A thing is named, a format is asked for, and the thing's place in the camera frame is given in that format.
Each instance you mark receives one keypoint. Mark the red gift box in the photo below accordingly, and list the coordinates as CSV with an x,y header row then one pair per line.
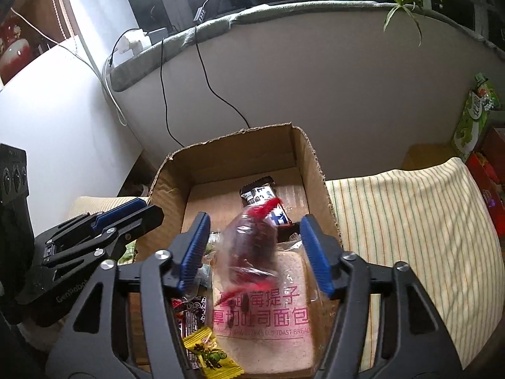
x,y
486,165

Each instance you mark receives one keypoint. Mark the dark red jujube snack bag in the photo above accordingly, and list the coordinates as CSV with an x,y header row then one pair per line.
x,y
246,255

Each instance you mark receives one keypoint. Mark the green snack bag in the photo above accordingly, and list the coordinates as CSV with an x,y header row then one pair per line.
x,y
480,102

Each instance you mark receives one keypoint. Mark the snickers bar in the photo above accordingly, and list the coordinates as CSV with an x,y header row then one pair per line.
x,y
190,314
261,192

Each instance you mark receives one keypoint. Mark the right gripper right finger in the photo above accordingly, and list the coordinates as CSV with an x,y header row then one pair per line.
x,y
386,324

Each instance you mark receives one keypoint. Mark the striped beige table cloth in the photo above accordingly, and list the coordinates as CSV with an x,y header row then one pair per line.
x,y
433,218

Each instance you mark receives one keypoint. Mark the yellow snack packet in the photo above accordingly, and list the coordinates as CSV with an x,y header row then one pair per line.
x,y
214,361

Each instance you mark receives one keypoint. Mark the open cardboard box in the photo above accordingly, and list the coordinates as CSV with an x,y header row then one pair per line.
x,y
207,178

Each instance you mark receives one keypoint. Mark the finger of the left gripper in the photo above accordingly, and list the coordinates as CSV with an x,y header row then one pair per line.
x,y
102,216
102,240

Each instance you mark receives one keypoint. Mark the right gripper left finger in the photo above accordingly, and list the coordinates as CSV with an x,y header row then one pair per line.
x,y
123,324

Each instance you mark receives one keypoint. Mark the white power adapter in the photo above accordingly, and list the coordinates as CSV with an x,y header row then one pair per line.
x,y
135,40

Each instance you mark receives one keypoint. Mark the red decorated vase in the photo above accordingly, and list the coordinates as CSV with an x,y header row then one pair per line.
x,y
16,53

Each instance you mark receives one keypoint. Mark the bagged toast bread loaf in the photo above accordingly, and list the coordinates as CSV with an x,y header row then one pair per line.
x,y
282,332

